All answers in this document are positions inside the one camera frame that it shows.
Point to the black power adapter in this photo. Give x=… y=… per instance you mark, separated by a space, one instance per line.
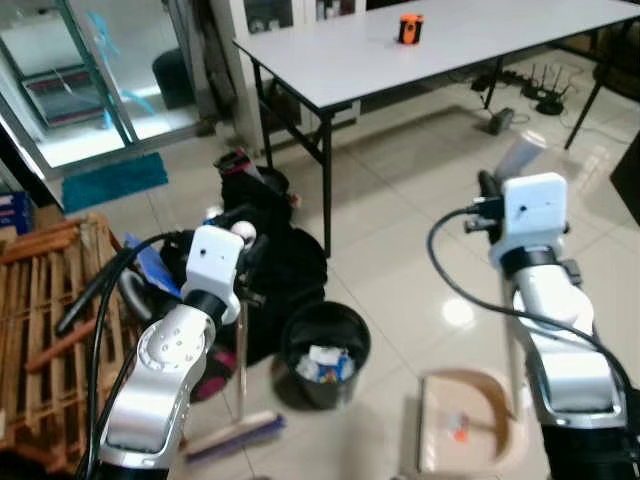
x=500 y=122

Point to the black round waste bin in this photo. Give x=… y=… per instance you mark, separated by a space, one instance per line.
x=300 y=375

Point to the black router with antennas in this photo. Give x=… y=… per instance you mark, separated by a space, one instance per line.
x=550 y=100

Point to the black backpack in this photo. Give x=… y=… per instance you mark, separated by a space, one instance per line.
x=285 y=260

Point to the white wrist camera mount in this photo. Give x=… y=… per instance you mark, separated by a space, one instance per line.
x=213 y=258
x=535 y=215

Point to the blue door mat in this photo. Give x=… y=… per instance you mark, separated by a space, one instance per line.
x=115 y=180

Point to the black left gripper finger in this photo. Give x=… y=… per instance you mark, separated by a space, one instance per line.
x=232 y=213

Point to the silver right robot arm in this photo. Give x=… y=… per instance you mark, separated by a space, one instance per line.
x=565 y=360

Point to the black power strip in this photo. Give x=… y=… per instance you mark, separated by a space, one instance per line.
x=505 y=78

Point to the crumpled rubbish in bin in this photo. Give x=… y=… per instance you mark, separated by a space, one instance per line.
x=330 y=362

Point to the dark round stool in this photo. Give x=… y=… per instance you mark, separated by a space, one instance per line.
x=172 y=80

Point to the blue plastic sheet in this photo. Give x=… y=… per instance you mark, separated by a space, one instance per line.
x=150 y=262

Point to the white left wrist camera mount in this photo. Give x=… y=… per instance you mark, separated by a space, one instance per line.
x=213 y=258

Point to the white folding table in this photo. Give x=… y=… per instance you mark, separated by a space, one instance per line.
x=400 y=55

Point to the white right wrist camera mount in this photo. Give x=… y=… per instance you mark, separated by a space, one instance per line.
x=535 y=215

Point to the broom with blue bristles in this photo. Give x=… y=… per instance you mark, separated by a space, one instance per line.
x=240 y=435

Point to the black box furniture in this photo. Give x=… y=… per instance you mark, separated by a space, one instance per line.
x=628 y=180

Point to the wooden pallet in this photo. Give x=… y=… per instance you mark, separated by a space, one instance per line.
x=40 y=320

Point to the small orange scrap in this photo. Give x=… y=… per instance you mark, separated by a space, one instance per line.
x=459 y=428

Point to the glass sliding door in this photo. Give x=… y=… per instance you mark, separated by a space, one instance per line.
x=120 y=60

